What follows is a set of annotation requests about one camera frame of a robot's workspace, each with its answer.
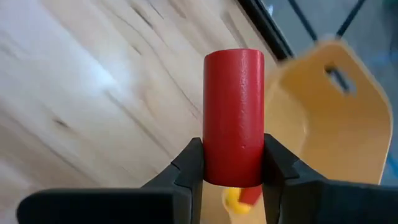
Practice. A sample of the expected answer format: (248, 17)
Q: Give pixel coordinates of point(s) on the yellow cylinder block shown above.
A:
(233, 203)

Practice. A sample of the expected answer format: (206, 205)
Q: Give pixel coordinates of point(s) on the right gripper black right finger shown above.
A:
(276, 168)

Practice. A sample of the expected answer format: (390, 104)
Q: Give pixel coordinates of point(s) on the red cylinder block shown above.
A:
(233, 118)

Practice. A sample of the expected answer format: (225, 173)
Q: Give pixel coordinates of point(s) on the yellow plastic bin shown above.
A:
(335, 140)

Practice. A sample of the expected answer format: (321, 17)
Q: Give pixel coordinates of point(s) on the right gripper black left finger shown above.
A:
(192, 168)

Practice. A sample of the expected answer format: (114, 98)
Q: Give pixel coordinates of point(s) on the black aluminium table frame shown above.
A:
(264, 28)

